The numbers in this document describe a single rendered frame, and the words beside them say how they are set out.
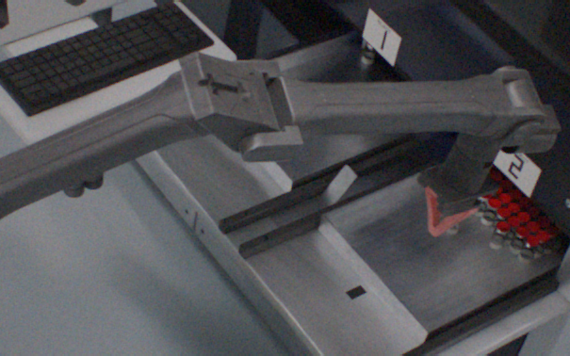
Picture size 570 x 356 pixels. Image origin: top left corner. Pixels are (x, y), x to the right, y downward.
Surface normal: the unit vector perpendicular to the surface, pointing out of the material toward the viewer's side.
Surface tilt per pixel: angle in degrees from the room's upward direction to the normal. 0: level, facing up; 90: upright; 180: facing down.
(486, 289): 0
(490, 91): 21
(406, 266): 0
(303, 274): 0
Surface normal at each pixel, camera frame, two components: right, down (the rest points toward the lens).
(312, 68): 0.14, -0.69
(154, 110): -0.33, -0.29
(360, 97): 0.42, -0.47
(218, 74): 0.70, -0.46
